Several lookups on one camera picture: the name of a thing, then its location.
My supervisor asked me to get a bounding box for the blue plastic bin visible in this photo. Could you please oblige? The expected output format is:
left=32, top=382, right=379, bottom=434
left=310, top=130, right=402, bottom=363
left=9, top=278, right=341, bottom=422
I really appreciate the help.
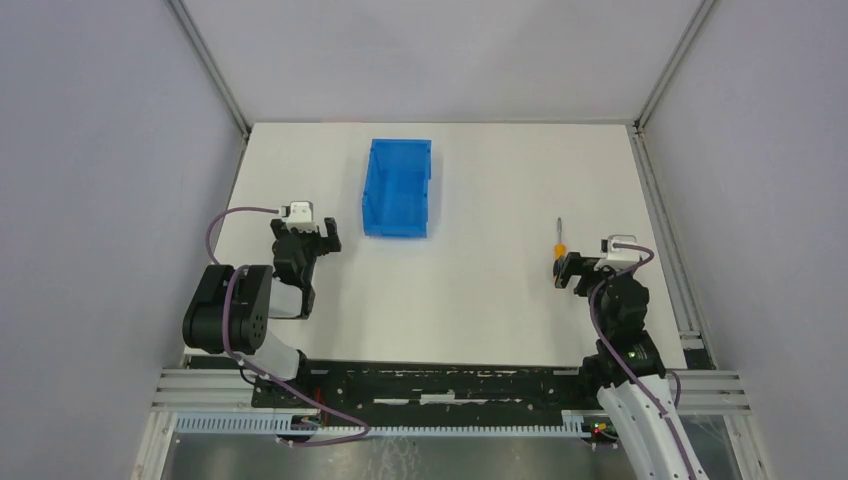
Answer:
left=361, top=138, right=432, bottom=238

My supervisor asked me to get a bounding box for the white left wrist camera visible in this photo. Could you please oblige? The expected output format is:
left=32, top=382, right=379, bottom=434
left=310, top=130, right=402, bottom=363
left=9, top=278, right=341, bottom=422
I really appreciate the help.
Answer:
left=279, top=201, right=316, bottom=232

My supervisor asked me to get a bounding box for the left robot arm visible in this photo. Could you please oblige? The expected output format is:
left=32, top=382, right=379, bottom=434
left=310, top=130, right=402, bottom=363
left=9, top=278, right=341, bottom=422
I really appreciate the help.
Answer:
left=182, top=217, right=342, bottom=381

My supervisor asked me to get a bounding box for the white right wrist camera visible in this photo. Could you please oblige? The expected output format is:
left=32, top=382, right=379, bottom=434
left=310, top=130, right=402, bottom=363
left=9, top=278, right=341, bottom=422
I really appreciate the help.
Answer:
left=595, top=234, right=641, bottom=271

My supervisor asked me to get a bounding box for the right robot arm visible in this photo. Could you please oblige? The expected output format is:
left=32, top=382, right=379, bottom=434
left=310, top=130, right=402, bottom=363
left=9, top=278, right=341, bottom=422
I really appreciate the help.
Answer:
left=552, top=242, right=707, bottom=479

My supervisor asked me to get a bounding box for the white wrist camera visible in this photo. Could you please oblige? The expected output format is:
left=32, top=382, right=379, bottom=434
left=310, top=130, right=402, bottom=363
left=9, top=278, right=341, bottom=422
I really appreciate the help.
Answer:
left=279, top=201, right=316, bottom=232
left=595, top=234, right=641, bottom=271

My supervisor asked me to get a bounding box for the white slotted cable duct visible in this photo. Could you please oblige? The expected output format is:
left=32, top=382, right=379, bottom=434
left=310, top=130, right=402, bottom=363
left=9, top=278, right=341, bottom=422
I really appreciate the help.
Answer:
left=173, top=413, right=591, bottom=439

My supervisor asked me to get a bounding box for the aluminium frame rail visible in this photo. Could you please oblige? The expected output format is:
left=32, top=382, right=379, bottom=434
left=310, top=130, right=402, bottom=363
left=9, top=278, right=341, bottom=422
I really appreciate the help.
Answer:
left=152, top=369, right=752, bottom=416

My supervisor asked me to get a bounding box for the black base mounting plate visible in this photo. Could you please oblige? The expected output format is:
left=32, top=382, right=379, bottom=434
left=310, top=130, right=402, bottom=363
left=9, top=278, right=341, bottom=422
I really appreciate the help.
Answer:
left=185, top=356, right=645, bottom=429

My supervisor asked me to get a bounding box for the orange black screwdriver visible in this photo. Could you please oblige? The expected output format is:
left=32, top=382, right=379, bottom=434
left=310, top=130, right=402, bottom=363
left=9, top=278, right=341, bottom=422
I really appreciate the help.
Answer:
left=554, top=217, right=567, bottom=260

